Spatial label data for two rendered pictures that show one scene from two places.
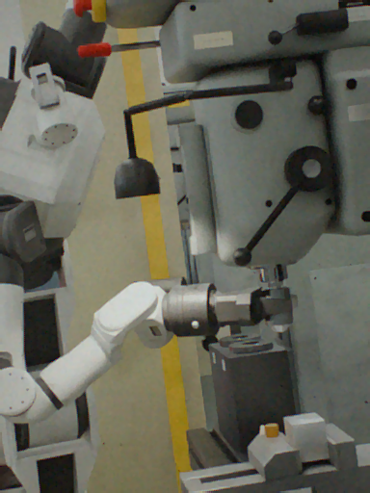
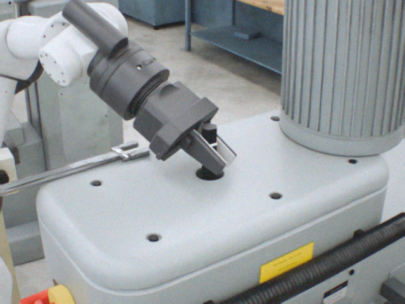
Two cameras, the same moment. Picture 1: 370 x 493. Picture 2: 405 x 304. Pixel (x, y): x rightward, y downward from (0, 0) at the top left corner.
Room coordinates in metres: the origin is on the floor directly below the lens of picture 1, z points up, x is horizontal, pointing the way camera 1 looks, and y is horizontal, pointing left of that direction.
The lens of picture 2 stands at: (1.08, 0.19, 2.29)
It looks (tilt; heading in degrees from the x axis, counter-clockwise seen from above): 27 degrees down; 334
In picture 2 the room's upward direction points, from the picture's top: straight up
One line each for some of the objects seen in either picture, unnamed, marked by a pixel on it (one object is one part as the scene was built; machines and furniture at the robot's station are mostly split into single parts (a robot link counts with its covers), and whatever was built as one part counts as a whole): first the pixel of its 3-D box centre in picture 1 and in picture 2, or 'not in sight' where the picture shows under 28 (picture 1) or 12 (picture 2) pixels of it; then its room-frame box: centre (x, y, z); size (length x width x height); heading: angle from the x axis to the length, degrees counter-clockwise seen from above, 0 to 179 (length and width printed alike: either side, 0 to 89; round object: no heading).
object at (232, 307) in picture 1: (224, 309); not in sight; (1.75, -0.05, 1.24); 0.13 x 0.12 x 0.10; 163
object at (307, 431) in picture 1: (305, 437); not in sight; (1.64, -0.15, 1.03); 0.06 x 0.05 x 0.06; 8
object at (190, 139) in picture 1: (197, 190); not in sight; (1.71, -0.03, 1.45); 0.04 x 0.04 x 0.21; 8
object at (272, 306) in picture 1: (273, 306); not in sight; (1.69, -0.13, 1.24); 0.06 x 0.02 x 0.03; 73
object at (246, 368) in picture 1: (251, 388); not in sight; (2.13, -0.10, 1.02); 0.22 x 0.12 x 0.20; 9
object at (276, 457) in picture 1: (273, 454); not in sight; (1.63, -0.10, 1.01); 0.12 x 0.06 x 0.04; 8
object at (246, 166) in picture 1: (262, 166); not in sight; (1.72, -0.15, 1.47); 0.21 x 0.19 x 0.32; 8
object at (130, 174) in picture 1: (136, 176); not in sight; (1.64, 0.06, 1.48); 0.07 x 0.07 x 0.06
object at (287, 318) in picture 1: (277, 308); not in sight; (1.72, -0.14, 1.23); 0.05 x 0.05 x 0.05
